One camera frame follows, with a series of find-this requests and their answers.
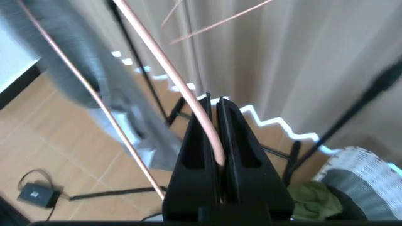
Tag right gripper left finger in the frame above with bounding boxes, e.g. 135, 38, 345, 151
162, 92, 221, 221

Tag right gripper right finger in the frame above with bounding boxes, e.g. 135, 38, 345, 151
215, 95, 295, 221

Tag pink clothes hanger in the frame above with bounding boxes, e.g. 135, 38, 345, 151
161, 0, 274, 45
18, 0, 226, 201

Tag pale grey shorts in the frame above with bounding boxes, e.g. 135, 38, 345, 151
0, 0, 183, 172

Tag black clothes rack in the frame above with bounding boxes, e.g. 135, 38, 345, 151
105, 0, 402, 188

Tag white laundry basket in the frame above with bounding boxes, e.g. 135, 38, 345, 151
313, 146, 402, 220

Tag green garment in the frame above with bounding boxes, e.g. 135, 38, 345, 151
287, 181, 343, 220

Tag black cable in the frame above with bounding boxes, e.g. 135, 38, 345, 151
17, 168, 63, 220
68, 186, 167, 202

